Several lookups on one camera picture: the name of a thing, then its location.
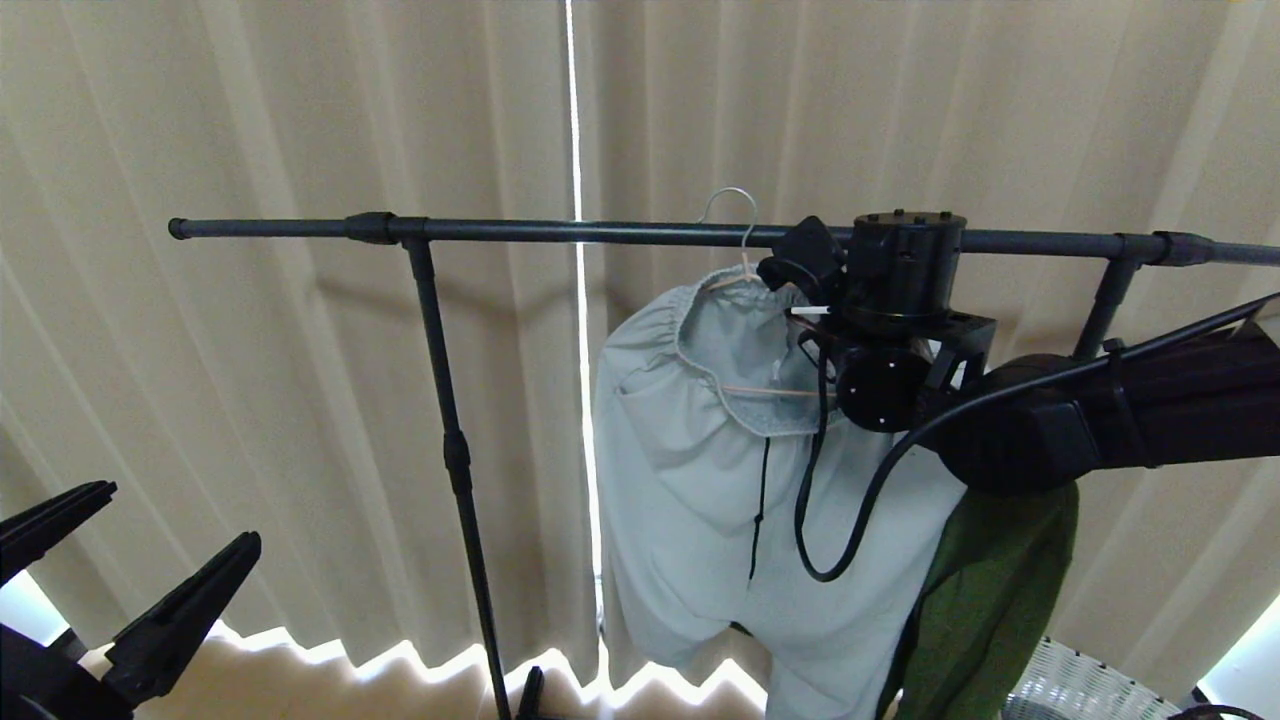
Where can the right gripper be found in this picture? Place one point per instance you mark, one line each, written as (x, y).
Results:
(885, 390)

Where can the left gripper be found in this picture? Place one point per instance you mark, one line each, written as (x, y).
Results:
(45, 690)

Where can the pink clothes hanger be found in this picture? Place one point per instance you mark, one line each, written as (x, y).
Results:
(745, 255)

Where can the green long-sleeved shirt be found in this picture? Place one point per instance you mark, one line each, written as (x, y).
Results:
(990, 600)

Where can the pale grey garment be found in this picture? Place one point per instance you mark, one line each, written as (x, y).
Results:
(680, 520)

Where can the white laundry basket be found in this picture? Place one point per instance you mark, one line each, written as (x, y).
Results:
(1080, 685)

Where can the black clothes rack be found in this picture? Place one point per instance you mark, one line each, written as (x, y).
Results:
(450, 230)

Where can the beige curtain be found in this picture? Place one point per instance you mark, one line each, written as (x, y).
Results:
(250, 400)

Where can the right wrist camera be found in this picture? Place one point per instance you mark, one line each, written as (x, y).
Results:
(805, 255)

